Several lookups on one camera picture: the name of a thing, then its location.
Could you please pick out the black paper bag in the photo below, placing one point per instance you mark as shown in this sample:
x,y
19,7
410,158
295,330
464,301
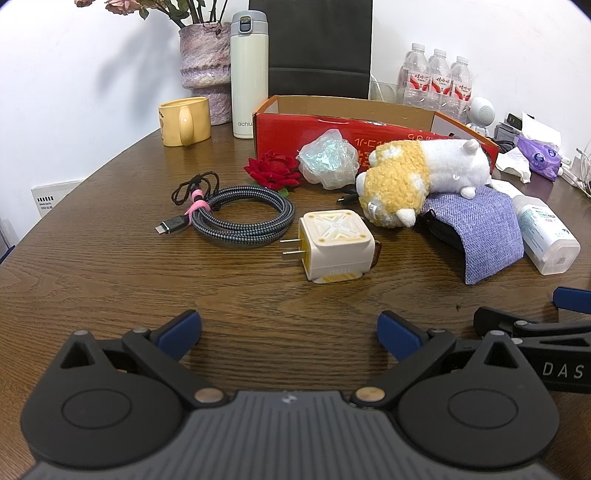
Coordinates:
x,y
318,46

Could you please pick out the purple fabric pouch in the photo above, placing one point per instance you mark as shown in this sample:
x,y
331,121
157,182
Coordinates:
x,y
485,235

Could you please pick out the clear water bottle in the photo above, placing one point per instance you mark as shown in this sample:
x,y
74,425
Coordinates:
x,y
441,81
462,87
415,78

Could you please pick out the yellow mug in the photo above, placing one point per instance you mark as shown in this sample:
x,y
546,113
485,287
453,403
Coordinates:
x,y
178,122

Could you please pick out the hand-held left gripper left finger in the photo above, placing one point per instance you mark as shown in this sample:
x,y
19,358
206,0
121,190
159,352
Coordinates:
x,y
180,332

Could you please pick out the yellow white plush toy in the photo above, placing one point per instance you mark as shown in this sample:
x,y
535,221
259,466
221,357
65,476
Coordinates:
x,y
406,184

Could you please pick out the mottled pink ceramic vase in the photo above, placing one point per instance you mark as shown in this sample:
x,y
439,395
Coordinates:
x,y
203,69

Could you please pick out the wooden desktop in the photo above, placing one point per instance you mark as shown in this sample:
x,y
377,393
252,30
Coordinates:
x,y
138,286

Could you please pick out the cream thermos bottle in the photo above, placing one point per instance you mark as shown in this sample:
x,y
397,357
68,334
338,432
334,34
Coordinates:
x,y
248,78

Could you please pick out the white wall panel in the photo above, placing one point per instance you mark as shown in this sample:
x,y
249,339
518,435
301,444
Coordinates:
x,y
57,198

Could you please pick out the clear glass cup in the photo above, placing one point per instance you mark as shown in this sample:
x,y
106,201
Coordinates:
x,y
385,92

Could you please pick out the black pouch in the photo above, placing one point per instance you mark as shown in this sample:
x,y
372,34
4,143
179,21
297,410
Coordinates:
x,y
441,230

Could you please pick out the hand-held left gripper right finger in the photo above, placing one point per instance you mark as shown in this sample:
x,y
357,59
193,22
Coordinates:
x,y
397,334

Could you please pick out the clear plastic bag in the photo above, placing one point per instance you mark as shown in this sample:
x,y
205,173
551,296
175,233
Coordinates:
x,y
328,159

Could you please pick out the red cardboard box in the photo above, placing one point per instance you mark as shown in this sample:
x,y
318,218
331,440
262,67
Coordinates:
x,y
281,134

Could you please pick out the white plastic bottle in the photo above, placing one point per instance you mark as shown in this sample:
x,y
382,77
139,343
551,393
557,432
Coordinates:
x,y
545,235

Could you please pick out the cream cube charger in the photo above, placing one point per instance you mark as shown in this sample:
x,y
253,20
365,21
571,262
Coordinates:
x,y
334,244

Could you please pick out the crumpled white tissue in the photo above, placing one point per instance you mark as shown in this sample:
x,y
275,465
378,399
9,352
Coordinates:
x,y
512,164

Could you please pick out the white robot figure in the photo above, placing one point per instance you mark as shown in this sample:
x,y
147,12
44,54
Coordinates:
x,y
482,113

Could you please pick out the black adapter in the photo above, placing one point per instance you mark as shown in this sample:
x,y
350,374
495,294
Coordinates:
x,y
510,127

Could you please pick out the red fabric rose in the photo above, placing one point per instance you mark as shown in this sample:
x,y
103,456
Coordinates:
x,y
272,170

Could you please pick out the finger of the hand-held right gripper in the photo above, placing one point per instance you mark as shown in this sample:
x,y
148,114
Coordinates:
x,y
489,318
575,302

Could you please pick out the dried pink rose bouquet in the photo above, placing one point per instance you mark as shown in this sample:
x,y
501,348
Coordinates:
x,y
184,9

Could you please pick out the purple tissue pack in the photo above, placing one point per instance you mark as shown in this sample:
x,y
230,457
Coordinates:
x,y
540,157

